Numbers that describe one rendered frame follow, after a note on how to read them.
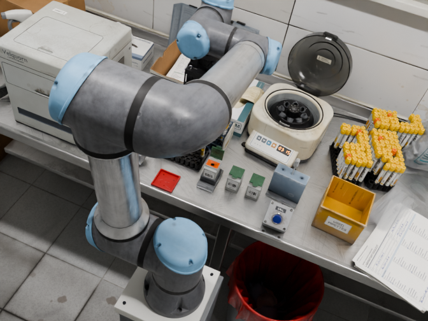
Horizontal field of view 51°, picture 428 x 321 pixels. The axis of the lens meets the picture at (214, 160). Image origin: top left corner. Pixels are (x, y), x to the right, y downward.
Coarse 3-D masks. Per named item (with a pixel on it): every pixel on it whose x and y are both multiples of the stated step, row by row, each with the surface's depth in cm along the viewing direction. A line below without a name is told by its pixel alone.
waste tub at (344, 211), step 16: (336, 176) 133; (336, 192) 137; (352, 192) 134; (368, 192) 131; (320, 208) 126; (336, 208) 137; (352, 208) 138; (368, 208) 129; (320, 224) 130; (336, 224) 127; (352, 224) 124; (352, 240) 128
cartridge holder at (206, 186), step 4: (220, 172) 137; (204, 176) 135; (220, 176) 139; (200, 180) 136; (204, 180) 135; (208, 180) 135; (212, 180) 134; (216, 180) 135; (200, 184) 135; (204, 184) 135; (208, 184) 136; (212, 184) 135; (216, 184) 136; (204, 188) 135; (208, 188) 135; (212, 188) 135; (212, 192) 135
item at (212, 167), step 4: (208, 160) 134; (212, 160) 134; (216, 160) 134; (220, 160) 134; (208, 164) 133; (212, 164) 134; (216, 164) 133; (220, 164) 134; (204, 168) 132; (208, 168) 132; (212, 168) 132; (216, 168) 132; (204, 172) 134; (208, 172) 133; (212, 172) 132; (216, 172) 132; (208, 176) 134; (212, 176) 134; (216, 176) 135
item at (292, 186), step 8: (280, 168) 132; (288, 168) 133; (272, 176) 133; (280, 176) 131; (288, 176) 130; (296, 176) 131; (304, 176) 131; (272, 184) 135; (280, 184) 134; (288, 184) 132; (296, 184) 130; (304, 184) 129; (272, 192) 137; (280, 192) 136; (288, 192) 134; (296, 192) 133; (280, 200) 136; (288, 200) 136; (296, 200) 135
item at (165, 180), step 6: (162, 174) 138; (168, 174) 138; (174, 174) 137; (156, 180) 136; (162, 180) 136; (168, 180) 136; (174, 180) 136; (156, 186) 134; (162, 186) 134; (168, 186) 135; (174, 186) 134
